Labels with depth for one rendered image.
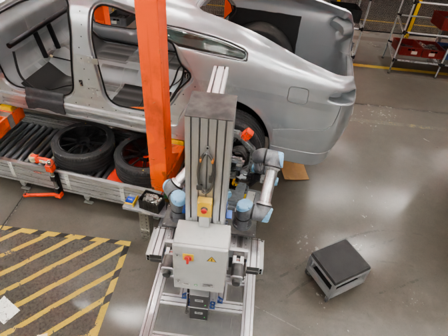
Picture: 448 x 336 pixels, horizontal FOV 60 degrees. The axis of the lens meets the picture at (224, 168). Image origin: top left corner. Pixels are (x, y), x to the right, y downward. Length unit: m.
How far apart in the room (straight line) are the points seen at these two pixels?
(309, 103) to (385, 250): 1.79
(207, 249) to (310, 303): 1.59
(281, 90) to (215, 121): 1.46
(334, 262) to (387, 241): 0.98
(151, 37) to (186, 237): 1.36
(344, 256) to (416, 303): 0.81
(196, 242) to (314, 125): 1.63
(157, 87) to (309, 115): 1.31
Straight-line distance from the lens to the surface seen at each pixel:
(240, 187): 4.16
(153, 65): 2.91
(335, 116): 3.46
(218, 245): 2.38
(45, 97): 4.40
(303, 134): 3.55
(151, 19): 2.77
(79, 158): 4.20
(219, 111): 2.01
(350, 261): 3.65
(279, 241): 4.04
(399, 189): 5.07
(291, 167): 4.85
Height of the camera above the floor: 3.14
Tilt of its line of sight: 42 degrees down
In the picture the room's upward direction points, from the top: 4 degrees clockwise
